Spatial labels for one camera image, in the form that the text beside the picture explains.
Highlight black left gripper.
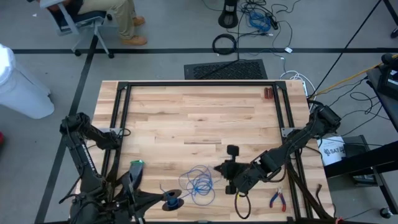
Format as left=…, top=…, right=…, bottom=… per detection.
left=118, top=186, right=165, bottom=224

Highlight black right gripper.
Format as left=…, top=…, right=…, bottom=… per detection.
left=213, top=144, right=265, bottom=195

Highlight blue cord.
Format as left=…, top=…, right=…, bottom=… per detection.
left=159, top=164, right=223, bottom=208

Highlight grey tool with green end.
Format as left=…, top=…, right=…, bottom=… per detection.
left=128, top=159, right=146, bottom=194

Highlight red and blue pliers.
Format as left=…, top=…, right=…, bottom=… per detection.
left=269, top=186, right=287, bottom=213

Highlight black floor mat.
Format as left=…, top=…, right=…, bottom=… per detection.
left=183, top=59, right=269, bottom=81

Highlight black box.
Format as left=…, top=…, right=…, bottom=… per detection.
left=341, top=134, right=370, bottom=159

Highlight black stand beam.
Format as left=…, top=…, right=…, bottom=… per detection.
left=323, top=139, right=398, bottom=219

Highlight black cylindrical stand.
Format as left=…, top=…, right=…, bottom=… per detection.
left=217, top=0, right=239, bottom=29

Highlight black power strip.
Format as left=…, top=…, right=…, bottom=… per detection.
left=266, top=12, right=279, bottom=30

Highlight thin black slanted pole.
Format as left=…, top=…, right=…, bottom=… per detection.
left=309, top=0, right=382, bottom=99

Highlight white waste bin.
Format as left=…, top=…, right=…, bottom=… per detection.
left=0, top=43, right=55, bottom=120

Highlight black equipment desk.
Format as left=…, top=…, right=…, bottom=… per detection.
left=366, top=52, right=398, bottom=133

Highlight person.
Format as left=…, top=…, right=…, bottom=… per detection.
left=46, top=0, right=149, bottom=47

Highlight grey office chair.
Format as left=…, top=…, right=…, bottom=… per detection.
left=41, top=0, right=116, bottom=60

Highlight black cable loop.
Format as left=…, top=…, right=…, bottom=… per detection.
left=233, top=192, right=252, bottom=220

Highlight black aluminium table frame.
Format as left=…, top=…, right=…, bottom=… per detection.
left=93, top=80, right=312, bottom=224

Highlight brown cable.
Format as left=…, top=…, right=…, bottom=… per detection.
left=315, top=183, right=325, bottom=207

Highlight white power strip cable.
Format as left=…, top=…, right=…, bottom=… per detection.
left=279, top=70, right=317, bottom=105

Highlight black coiled cable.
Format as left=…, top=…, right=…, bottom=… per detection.
left=211, top=33, right=238, bottom=56

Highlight yellow cable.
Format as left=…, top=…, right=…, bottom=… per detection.
left=307, top=53, right=398, bottom=100

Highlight blue coiled cable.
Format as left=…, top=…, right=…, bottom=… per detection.
left=247, top=11, right=272, bottom=33

